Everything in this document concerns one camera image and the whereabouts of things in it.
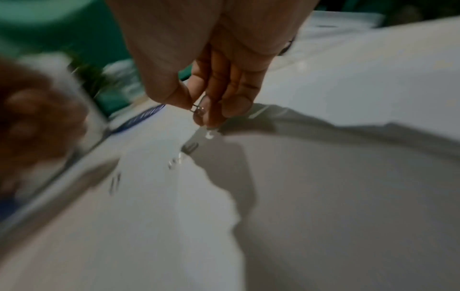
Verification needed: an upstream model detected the person's right hand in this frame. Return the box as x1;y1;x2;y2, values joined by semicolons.
105;0;321;129

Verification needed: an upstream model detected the clear plastic cup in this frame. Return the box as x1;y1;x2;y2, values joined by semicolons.
104;58;145;100

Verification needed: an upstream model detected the person's left hand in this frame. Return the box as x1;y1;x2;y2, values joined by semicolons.
0;56;90;195

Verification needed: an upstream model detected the white table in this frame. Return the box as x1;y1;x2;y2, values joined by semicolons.
0;11;460;291

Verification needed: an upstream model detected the blue round card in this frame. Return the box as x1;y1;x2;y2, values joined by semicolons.
111;103;167;134

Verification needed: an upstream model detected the clear plastic storage box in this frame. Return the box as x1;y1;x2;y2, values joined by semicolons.
0;52;121;245

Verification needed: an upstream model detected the clear plastic box lid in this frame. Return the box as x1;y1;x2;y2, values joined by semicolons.
273;10;388;72

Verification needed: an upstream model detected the green fabric curtain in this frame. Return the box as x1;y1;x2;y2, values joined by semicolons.
0;0;193;115

